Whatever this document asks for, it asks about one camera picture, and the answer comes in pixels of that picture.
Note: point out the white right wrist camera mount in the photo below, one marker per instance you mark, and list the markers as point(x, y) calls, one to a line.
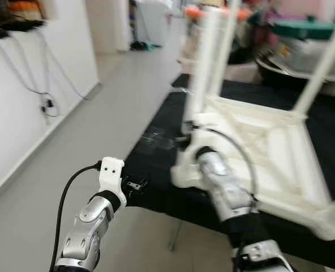
point(204, 126)

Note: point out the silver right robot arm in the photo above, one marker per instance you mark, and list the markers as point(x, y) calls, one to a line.
point(224, 187)

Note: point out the black wifi router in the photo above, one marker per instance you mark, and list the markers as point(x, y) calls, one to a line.
point(14, 27)

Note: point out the clear plastic storage bin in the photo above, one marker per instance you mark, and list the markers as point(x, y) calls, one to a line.
point(303, 54)

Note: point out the clear storage box orange lid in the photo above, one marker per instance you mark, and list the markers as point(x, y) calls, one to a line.
point(193, 11)

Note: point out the black power plug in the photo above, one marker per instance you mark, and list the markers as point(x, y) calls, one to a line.
point(48, 105)

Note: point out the teal dustpan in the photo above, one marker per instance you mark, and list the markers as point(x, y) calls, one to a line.
point(150, 47)

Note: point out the black floor mop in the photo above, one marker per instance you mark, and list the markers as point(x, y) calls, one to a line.
point(138, 46)

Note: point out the metal table leg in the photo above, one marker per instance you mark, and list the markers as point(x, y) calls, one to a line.
point(175, 238)

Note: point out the black table cloth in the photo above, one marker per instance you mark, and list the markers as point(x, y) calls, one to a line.
point(156, 170)

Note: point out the orange lidded jar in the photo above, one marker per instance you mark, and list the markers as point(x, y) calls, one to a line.
point(26, 8)

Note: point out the green round pot lid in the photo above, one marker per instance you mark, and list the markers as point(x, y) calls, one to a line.
point(303, 29)

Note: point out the white refrigerator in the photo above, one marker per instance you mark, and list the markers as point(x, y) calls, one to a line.
point(151, 22)

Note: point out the white plastic children table top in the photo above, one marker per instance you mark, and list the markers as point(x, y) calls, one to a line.
point(280, 158)

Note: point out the clear tape patch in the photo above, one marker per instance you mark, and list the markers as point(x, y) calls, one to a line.
point(156, 143)

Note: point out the black round wok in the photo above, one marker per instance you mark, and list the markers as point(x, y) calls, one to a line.
point(275, 71)

